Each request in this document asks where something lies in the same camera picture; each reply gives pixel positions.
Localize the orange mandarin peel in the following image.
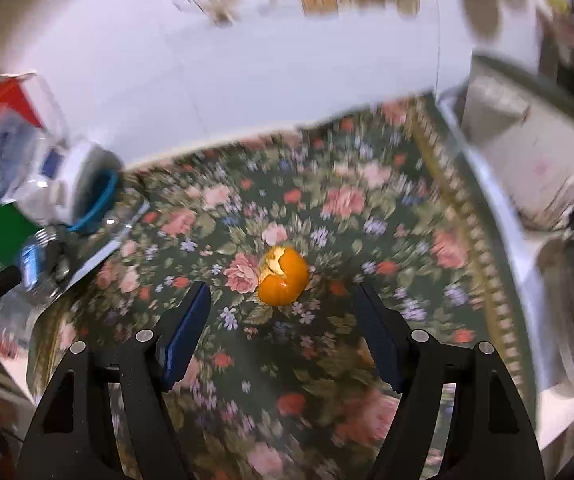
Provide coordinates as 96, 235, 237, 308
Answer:
258, 246, 310, 307

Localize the green box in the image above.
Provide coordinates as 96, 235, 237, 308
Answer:
0, 204, 38, 266

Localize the clear plastic bag with powder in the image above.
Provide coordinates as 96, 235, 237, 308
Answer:
0, 110, 74, 226

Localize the blue bowl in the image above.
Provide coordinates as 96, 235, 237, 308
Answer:
68, 168, 119, 235

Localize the red carton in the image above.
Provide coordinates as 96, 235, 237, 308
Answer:
0, 73, 44, 128

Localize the floral tablecloth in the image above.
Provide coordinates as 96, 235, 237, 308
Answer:
26, 94, 536, 479

